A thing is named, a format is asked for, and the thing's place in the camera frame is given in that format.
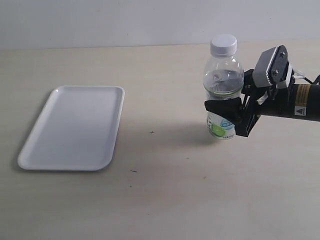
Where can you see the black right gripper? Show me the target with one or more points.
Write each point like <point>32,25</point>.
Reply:
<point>268,101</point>

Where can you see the clear plastic water bottle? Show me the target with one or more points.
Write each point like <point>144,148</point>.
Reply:
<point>223,79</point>

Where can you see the white bottle cap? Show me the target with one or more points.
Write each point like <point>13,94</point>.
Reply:
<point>223,45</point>

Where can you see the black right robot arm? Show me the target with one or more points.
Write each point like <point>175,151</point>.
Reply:
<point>297,101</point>

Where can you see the white rectangular plastic tray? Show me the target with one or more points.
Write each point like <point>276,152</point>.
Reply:
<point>75,131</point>

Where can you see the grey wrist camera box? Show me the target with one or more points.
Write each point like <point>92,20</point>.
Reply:
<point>273,69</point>

